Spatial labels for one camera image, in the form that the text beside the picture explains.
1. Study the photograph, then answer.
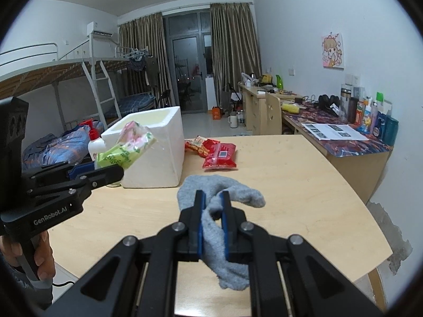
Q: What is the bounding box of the white foam box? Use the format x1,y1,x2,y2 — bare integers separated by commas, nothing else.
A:
101,106,185,189

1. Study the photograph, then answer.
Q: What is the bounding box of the printed paper sheet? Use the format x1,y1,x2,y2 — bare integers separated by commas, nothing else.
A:
301,123,369,141

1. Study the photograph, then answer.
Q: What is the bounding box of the row of toiletry bottles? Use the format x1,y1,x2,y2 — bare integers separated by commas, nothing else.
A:
340,86,401,147

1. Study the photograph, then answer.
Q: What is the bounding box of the blue plaid quilt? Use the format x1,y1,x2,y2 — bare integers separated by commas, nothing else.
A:
22,120,105,172

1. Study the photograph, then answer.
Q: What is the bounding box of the glass balcony door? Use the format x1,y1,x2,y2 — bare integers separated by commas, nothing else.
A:
163,11,214,113

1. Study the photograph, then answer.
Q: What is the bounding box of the grey sock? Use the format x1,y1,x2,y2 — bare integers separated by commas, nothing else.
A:
177,174,267,291

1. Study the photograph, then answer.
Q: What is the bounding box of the white air conditioner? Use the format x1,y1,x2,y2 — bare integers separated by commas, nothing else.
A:
86,22,113,38

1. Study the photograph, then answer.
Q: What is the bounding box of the cartoon wall poster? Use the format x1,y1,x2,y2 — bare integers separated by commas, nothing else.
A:
321,32,344,70

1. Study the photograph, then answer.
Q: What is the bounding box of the light wooden chair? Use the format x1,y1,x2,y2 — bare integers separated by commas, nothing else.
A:
265,92,283,136

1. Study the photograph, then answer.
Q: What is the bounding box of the olive hanging garment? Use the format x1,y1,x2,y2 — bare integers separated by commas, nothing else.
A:
145,57,159,87

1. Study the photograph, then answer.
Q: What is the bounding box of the red snack packet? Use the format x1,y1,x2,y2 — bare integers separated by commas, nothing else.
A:
184,135,220,158
202,143,238,172

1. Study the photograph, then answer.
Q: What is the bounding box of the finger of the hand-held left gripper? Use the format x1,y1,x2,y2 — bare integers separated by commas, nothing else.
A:
71,164,126,194
68,162,100,181

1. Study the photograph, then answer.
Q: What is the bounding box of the person's left hand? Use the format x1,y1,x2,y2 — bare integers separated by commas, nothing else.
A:
0,229,56,271

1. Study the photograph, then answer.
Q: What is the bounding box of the grey bed ladder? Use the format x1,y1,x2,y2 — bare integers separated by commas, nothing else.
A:
81,60,122,126

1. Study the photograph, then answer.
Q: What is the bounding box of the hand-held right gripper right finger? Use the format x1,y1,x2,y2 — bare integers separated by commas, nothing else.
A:
221,190,387,317

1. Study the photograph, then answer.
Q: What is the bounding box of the black folding chair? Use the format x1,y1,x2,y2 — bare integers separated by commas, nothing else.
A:
157,89,173,108

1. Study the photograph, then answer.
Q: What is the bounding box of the blue checked bedding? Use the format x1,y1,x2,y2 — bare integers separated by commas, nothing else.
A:
117,93,156,115

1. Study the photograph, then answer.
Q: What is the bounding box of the metal bunk bed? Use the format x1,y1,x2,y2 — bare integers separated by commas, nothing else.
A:
0,38,156,139

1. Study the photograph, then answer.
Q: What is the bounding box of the brown curtain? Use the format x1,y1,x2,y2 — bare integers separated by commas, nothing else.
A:
118,12,173,106
210,3,263,100

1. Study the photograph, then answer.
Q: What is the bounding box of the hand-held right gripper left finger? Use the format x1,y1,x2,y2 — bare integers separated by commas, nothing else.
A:
43,190,206,317

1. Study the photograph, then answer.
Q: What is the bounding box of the white bottle with red cap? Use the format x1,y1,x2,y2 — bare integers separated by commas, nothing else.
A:
86,126,107,162

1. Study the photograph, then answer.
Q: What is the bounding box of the green tissue packet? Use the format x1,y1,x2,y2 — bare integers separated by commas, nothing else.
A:
95,121,159,170

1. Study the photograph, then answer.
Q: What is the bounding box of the dark blue hanging garment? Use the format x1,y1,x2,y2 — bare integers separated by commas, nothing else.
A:
128,56,146,72

